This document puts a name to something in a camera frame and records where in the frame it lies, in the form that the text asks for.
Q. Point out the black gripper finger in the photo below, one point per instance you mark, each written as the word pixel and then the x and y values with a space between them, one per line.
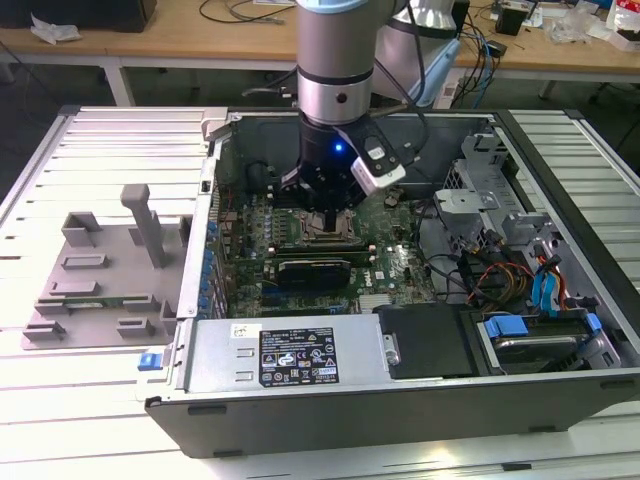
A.
pixel 305 190
pixel 350 192

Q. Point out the silver CPU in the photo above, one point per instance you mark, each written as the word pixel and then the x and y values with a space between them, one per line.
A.
pixel 342 225

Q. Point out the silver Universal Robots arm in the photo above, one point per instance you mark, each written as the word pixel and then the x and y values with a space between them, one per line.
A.
pixel 332 45

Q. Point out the brown round board component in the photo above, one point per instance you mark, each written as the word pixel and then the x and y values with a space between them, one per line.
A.
pixel 393 197

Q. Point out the black cylinder component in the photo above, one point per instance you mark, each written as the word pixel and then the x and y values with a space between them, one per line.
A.
pixel 260 175

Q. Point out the installed green RAM sticks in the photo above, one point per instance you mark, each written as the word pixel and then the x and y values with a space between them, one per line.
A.
pixel 320 248

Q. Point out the green motherboard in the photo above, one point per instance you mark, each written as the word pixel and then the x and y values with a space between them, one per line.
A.
pixel 400 235

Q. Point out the black graphics card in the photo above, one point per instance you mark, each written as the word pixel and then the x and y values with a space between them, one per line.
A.
pixel 315 274

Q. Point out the silver chipset heatsink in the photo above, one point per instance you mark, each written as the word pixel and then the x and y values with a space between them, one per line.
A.
pixel 375 302

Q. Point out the silver metal drive cage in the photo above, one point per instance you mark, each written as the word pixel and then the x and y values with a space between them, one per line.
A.
pixel 465 200

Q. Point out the white labelled tag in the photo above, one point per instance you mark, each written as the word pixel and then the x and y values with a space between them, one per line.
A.
pixel 449 92

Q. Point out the wooden desk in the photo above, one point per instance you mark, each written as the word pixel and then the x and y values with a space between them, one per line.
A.
pixel 200 45

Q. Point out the black plastic shroud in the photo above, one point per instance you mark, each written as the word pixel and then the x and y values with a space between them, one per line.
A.
pixel 425 340

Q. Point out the silver power supply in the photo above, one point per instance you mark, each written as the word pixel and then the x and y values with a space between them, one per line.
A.
pixel 215 360

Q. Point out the tall black box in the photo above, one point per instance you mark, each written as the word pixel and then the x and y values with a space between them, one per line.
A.
pixel 461 15

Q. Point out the small black device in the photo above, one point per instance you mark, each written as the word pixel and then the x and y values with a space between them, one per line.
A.
pixel 497 48

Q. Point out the blue disk carrier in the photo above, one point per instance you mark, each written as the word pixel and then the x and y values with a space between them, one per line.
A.
pixel 507 327

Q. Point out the gray parts rack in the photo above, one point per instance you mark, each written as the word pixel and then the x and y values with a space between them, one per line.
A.
pixel 115 280

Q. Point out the black open PC case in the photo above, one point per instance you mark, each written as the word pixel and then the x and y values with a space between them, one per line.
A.
pixel 350 420

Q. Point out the small black container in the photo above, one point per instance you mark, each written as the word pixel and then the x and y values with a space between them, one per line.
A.
pixel 510 22

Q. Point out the blue case latch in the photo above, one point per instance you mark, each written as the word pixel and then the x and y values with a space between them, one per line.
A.
pixel 149 361

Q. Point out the silver hard disk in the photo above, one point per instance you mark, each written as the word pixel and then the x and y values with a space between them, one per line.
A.
pixel 540 350

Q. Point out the clear plastic bags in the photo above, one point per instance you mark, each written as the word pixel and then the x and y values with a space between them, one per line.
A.
pixel 575 25

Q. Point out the crumpled white plastic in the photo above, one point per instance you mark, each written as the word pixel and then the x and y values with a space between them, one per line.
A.
pixel 55 27

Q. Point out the red and white bag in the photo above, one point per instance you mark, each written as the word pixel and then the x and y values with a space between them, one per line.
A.
pixel 625 20

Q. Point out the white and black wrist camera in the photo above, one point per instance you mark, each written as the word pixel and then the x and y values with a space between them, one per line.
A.
pixel 377 172

